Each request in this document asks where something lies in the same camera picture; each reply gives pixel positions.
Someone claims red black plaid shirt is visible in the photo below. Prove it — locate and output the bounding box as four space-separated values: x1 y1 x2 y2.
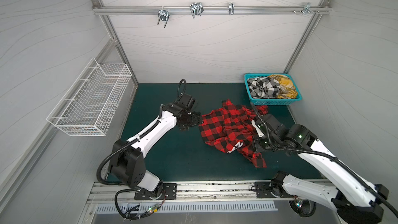
199 100 266 168

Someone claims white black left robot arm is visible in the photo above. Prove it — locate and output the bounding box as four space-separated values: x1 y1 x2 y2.
108 93 203 195

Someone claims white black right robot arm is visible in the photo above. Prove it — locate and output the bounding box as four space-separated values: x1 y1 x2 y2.
252 114 389 224

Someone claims teal plastic basket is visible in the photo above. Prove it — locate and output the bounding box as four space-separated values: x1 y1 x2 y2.
244 73 302 106

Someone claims yellow plaid shirt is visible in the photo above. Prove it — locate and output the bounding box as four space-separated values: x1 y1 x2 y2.
268 74 298 99

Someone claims black white checkered shirt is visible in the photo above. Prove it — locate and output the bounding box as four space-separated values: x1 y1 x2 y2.
247 77 280 99

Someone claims metal u-bolt hook left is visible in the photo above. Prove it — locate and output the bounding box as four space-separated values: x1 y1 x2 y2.
157 9 170 28

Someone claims metal u-bolt hook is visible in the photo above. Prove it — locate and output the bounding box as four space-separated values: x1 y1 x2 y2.
189 2 204 18
157 9 170 28

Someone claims metal u-bolt hook middle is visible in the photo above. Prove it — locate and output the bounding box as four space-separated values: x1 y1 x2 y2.
189 2 204 18

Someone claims metal clip hook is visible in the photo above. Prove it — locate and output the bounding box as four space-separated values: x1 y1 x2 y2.
229 3 235 16

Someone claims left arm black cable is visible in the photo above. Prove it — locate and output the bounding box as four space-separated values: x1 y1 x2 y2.
95 78 187 221

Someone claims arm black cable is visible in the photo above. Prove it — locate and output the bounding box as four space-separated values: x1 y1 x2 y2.
95 78 187 221
250 102 398 218

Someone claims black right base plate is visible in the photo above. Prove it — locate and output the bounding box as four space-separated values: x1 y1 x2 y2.
250 181 287 199

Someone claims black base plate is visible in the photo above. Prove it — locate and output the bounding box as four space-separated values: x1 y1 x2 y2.
134 183 177 201
250 181 287 199

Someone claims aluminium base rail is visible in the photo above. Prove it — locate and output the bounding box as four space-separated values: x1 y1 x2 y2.
86 178 343 204

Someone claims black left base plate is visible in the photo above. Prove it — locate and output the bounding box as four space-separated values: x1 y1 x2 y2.
134 183 177 201

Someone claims white wire basket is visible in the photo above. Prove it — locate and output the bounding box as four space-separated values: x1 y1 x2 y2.
47 58 132 136

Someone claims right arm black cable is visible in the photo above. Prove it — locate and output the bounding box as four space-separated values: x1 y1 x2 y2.
250 102 398 218

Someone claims metal bracket hook right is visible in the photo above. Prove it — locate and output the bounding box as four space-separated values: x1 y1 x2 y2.
292 3 320 15

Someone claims aluminium horizontal rail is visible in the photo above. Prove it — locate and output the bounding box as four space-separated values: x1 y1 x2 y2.
93 5 332 16

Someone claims right aluminium corner post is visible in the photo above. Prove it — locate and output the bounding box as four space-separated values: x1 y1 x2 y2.
284 0 332 74

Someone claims aluminium corner frame post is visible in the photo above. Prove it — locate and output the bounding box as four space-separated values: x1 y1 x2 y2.
92 0 138 87

